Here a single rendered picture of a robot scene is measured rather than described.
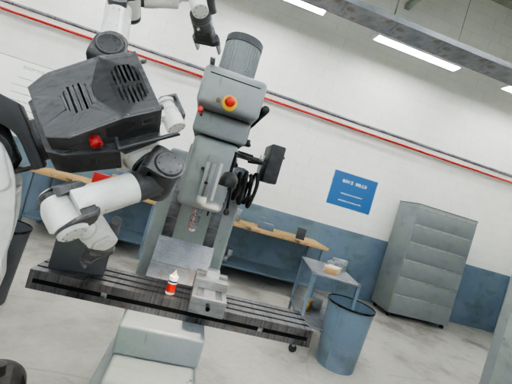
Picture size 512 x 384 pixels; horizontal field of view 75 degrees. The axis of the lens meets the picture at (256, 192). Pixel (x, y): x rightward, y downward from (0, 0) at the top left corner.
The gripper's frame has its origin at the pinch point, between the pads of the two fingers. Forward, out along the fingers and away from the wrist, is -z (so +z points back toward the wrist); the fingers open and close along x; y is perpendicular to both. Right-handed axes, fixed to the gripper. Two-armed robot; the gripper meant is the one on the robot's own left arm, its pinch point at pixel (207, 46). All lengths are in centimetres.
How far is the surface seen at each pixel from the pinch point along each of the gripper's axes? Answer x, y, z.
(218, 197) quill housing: 24, -62, -20
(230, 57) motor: 5.7, 10.1, -15.8
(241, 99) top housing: 26.0, -28.3, 6.6
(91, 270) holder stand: -20, -107, -28
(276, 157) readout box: 41, -24, -44
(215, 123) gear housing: 16.0, -35.8, -3.4
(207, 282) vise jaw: 29, -97, -35
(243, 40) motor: 10.1, 19.0, -11.8
